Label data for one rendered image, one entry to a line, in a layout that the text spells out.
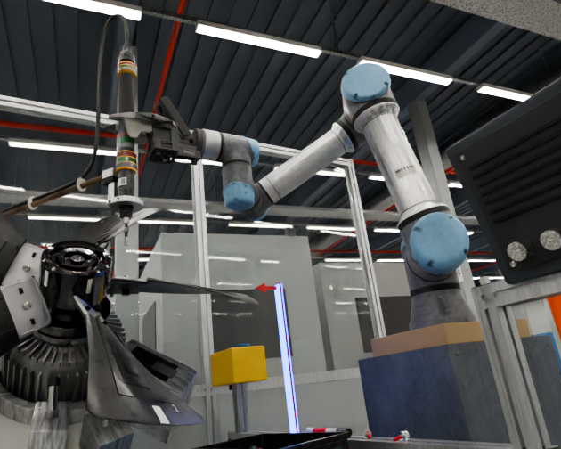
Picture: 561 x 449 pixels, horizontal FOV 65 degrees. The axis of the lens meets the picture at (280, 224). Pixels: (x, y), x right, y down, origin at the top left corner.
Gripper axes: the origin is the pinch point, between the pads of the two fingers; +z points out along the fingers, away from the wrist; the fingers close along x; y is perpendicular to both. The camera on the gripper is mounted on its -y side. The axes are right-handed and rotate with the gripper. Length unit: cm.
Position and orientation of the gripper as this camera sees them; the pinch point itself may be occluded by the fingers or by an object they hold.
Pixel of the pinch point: (113, 120)
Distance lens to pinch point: 109.3
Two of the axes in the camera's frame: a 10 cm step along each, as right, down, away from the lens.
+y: 1.1, 9.3, -3.4
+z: -8.7, -0.8, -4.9
